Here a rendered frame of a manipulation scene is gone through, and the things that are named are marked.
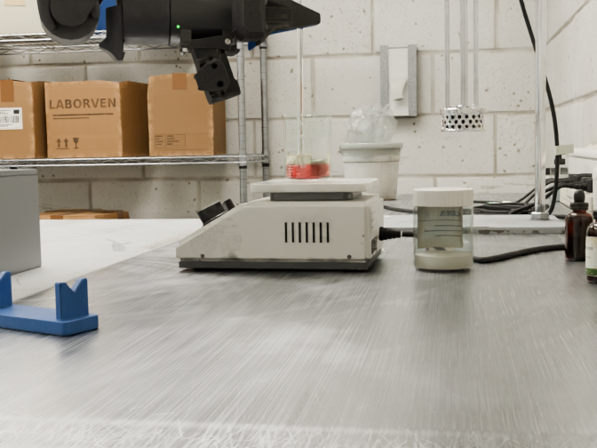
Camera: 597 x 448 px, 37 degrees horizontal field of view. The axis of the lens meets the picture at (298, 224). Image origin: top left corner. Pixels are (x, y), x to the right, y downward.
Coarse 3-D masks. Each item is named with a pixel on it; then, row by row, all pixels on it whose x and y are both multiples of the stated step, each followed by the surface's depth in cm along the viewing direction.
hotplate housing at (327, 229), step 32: (320, 192) 90; (352, 192) 90; (224, 224) 90; (256, 224) 90; (288, 224) 89; (320, 224) 88; (352, 224) 88; (192, 256) 91; (224, 256) 91; (256, 256) 90; (288, 256) 89; (320, 256) 89; (352, 256) 88
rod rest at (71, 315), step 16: (0, 288) 67; (64, 288) 62; (80, 288) 63; (0, 304) 67; (64, 304) 62; (80, 304) 63; (0, 320) 64; (16, 320) 63; (32, 320) 63; (48, 320) 62; (64, 320) 62; (80, 320) 62; (96, 320) 63
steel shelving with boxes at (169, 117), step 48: (0, 0) 314; (0, 48) 352; (48, 48) 350; (144, 48) 343; (240, 48) 297; (0, 96) 317; (48, 96) 319; (96, 96) 315; (144, 96) 334; (192, 96) 309; (240, 96) 299; (0, 144) 319; (48, 144) 321; (96, 144) 317; (144, 144) 334; (192, 144) 311; (240, 144) 300; (240, 192) 302
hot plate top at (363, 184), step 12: (276, 180) 97; (336, 180) 94; (348, 180) 93; (360, 180) 93; (372, 180) 93; (252, 192) 90; (264, 192) 90; (276, 192) 90; (288, 192) 89; (300, 192) 89; (312, 192) 89
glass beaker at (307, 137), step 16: (288, 112) 92; (304, 112) 91; (320, 112) 91; (288, 128) 92; (304, 128) 91; (320, 128) 91; (288, 144) 92; (304, 144) 91; (320, 144) 92; (288, 160) 92; (304, 160) 91; (320, 160) 92; (288, 176) 93; (304, 176) 92; (320, 176) 92
